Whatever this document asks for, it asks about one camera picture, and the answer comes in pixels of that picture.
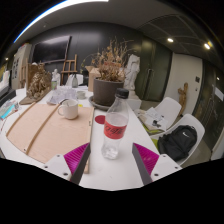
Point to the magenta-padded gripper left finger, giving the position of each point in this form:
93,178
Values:
76,157

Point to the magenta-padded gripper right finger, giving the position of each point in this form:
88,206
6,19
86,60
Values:
146,157

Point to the clear red-labelled drink bottle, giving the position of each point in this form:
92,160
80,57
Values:
115,128

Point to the black backpack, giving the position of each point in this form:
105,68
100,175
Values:
176,141

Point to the beige wooden drawing board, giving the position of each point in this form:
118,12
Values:
50,133

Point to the loose papers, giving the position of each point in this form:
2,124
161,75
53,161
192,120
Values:
153,116

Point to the flat round red coaster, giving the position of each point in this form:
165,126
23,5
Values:
99,119

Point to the white ceramic mug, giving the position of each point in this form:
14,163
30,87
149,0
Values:
70,109

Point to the small yellow sticker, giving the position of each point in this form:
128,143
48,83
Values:
80,105

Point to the small grey ceramic cup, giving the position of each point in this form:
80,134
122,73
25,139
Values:
81,94

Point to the printed newspaper sheets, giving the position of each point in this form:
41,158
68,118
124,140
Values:
61,95

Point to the wooden figure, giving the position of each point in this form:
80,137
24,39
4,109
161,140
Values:
182,95

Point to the dried plant in grey pot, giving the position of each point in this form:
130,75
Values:
105,90

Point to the brown cardboard box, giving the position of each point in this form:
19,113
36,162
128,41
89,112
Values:
92,78

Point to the brown clay sculpture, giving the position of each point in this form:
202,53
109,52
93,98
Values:
38,85

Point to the small white plaster bust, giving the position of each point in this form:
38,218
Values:
55,77

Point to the colourful painting sheet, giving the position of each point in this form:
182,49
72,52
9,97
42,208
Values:
8,108

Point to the wooden easel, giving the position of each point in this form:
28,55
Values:
68,70

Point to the white cabinet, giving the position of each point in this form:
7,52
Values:
20,63

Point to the round ceiling spotlight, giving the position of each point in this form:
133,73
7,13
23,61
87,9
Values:
170,40
207,45

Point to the long ceiling strip light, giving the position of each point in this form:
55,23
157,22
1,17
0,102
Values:
50,10

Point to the black wall screen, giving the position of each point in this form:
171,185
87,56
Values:
51,49

